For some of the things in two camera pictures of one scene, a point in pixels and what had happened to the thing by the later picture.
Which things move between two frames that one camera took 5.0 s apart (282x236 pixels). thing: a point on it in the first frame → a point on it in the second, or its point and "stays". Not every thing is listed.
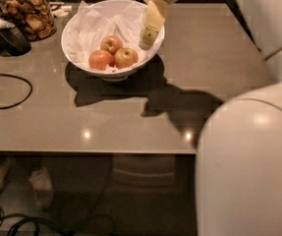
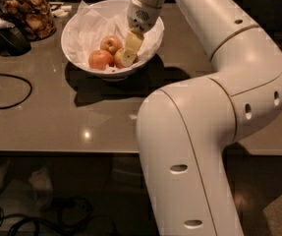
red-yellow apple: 125,57 stays
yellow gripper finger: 156,14 → 133,43
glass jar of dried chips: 27,6 stays
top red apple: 111,43 stays
